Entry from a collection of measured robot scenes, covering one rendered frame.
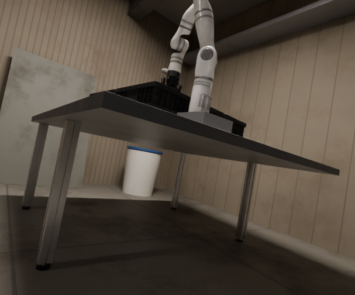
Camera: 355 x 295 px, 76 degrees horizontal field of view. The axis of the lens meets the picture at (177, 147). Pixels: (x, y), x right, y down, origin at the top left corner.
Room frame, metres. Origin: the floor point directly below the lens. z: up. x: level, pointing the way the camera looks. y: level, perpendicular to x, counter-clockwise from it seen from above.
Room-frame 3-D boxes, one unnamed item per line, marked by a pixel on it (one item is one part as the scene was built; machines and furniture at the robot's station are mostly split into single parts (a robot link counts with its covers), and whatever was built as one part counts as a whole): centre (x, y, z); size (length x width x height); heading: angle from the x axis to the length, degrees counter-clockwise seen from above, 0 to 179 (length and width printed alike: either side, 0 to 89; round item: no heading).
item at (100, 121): (1.63, 0.04, 0.35); 1.60 x 1.60 x 0.70; 38
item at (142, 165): (3.25, 0.45, 0.32); 0.52 x 0.52 x 0.64
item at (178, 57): (1.27, 0.08, 1.18); 0.09 x 0.07 x 0.15; 111
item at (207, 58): (1.07, -0.07, 1.04); 0.09 x 0.09 x 0.17; 76
